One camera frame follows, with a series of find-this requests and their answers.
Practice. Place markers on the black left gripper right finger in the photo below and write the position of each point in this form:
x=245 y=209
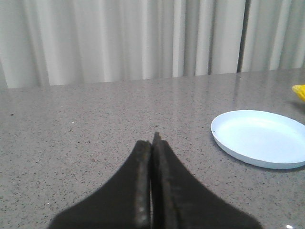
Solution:
x=180 y=201

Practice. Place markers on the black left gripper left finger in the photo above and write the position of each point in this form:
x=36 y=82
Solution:
x=123 y=202

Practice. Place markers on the light blue round plate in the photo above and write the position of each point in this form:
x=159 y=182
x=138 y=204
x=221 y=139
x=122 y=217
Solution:
x=261 y=138

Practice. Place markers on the yellow corn cob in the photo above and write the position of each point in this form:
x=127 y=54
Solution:
x=299 y=90

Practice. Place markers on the white pleated curtain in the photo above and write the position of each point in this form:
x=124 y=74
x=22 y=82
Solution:
x=57 y=42

